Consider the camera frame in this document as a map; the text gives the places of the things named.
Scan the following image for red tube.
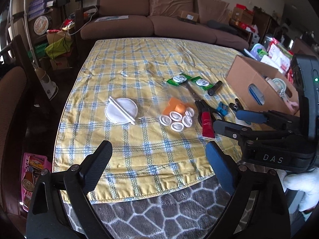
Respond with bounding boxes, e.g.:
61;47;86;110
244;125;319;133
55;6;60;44
201;112;215;138

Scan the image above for blue pencil sharpener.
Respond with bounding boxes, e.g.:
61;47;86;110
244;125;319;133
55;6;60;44
217;101;229;117

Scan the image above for black binder clip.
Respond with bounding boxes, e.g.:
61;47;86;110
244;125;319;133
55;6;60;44
229;98;244;112

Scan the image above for black handled scissors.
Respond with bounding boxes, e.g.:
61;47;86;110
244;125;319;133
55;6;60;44
182;81;225;126

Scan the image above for black cylinder flashlight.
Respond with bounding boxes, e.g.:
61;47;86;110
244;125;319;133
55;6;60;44
207;80;223;96

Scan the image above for orange bag of white cups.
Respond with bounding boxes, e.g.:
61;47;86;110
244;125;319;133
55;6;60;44
159;98;196;133

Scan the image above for green Centrum packet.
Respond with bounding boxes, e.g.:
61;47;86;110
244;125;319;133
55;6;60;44
166;73;192;86
190;76;213;91

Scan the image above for right white gloved hand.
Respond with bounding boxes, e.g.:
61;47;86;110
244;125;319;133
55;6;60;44
277;167;318;212

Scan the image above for white mini fan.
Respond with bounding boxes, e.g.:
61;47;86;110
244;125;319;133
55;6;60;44
272;78;288;101

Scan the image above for brown cardboard box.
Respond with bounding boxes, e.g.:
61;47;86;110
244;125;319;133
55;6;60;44
226;56;299;116

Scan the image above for pink package on floor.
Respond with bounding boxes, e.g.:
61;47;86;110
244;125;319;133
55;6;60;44
20;153;52;212

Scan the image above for grey stone pattern blanket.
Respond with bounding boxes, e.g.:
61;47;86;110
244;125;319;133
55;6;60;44
63;176;255;239

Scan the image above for yellow plaid tablecloth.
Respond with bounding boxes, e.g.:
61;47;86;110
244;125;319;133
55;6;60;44
53;38;238;204

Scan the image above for dark cushion on sofa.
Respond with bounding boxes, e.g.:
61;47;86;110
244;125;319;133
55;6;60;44
207;20;237;35

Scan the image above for small cardboard box on sofa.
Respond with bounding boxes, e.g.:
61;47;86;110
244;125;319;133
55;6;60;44
177;11;199;24

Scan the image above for brown armchair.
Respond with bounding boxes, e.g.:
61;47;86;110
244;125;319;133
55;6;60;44
1;66;27;208

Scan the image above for brown sofa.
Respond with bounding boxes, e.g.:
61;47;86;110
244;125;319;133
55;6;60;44
75;0;249;51

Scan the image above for paper sheet on sofa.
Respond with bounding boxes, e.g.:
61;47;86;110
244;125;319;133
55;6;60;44
95;15;129;22

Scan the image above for green bag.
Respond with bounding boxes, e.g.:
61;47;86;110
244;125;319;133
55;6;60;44
45;38;73;60

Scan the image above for round tin on shelf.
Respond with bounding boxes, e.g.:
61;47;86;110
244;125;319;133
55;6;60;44
33;15;52;36

